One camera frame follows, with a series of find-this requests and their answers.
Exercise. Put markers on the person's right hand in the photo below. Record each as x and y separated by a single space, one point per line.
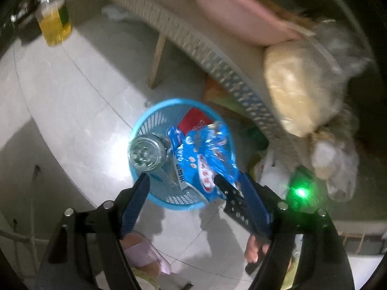
252 249

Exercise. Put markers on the yellow oil bottle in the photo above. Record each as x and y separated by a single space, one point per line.
54 23

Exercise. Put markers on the pink plastic basin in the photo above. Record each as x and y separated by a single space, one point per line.
248 20

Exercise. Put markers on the blue plastic snack bag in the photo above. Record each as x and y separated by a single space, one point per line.
199 156

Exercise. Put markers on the blue plastic trash basket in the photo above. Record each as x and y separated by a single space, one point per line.
164 187

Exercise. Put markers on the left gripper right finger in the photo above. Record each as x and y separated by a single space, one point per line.
323 262

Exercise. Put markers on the red paper packet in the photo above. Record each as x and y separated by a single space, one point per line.
194 120

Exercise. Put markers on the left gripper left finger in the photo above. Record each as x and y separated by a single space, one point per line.
66 262

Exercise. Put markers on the green clear plastic bottle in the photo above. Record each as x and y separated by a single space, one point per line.
148 152

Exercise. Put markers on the beige filled plastic bag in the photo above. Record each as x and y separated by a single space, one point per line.
305 84

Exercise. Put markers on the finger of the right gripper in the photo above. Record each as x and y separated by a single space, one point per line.
236 205

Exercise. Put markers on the wooden lower shelf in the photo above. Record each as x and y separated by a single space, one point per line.
235 64

